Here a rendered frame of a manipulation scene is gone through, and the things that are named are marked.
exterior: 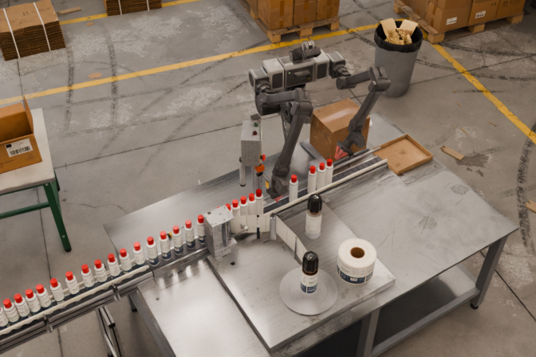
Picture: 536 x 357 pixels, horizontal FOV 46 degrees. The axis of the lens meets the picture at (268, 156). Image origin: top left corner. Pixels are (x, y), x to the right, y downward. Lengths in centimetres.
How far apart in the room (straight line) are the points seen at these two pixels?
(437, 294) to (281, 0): 361
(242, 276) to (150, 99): 307
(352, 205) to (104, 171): 238
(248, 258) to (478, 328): 175
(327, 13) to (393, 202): 348
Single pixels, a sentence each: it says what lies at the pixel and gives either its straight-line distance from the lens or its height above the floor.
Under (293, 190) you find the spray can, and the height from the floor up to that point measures 99.
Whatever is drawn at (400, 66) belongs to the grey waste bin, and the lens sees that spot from 600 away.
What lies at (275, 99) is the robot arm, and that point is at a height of 151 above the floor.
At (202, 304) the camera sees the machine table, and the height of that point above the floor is 83.
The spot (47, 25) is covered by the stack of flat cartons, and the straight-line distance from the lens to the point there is 701.
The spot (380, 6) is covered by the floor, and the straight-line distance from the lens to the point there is 771.
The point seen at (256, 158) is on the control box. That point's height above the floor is 134.
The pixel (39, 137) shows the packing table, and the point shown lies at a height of 78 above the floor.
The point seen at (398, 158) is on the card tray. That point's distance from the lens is 427.
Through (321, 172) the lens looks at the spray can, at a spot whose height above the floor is 104.
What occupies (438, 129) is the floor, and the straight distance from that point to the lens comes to 593.
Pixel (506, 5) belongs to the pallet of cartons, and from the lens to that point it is 749.
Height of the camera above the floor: 364
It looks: 42 degrees down
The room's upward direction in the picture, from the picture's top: straight up
